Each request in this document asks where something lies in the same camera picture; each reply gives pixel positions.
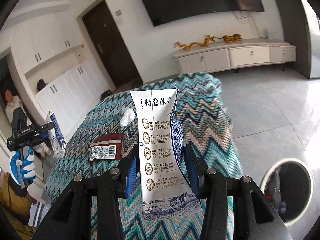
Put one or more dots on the brown foil snack wrapper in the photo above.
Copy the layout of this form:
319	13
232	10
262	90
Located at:
106	147

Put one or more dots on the zigzag knitted table cloth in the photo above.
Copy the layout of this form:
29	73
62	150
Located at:
207	127

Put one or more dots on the wall light switch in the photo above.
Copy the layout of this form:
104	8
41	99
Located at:
118	12

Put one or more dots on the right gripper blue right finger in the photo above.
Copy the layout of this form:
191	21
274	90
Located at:
254	216

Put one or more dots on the white round trash bin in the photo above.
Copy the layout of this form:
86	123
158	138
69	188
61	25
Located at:
288	185

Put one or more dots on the white tissue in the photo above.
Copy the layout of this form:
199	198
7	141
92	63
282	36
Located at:
128	117

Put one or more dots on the dark brown entrance door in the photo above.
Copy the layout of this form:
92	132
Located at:
110	45

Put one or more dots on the blue gloved left hand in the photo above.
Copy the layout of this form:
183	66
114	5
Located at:
22	167

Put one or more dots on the white wall cabinets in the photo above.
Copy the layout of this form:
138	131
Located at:
55	66

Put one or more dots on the seated person in white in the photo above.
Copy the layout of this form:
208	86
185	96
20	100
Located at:
13	102

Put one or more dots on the golden tiger figurine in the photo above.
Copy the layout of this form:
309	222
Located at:
230	38

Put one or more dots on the brown shoes on doormat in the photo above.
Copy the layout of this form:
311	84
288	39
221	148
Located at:
136	83

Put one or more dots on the golden dragon figurine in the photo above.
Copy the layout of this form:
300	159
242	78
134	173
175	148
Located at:
207	39

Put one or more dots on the dark shoes by door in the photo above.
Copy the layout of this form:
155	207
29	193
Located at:
105	94

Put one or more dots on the grey double-door refrigerator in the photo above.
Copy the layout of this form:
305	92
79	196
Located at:
301	29

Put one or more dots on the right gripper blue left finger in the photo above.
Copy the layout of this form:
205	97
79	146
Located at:
70	215

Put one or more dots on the white TV cabinet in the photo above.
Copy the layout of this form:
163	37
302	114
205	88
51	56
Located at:
220	56

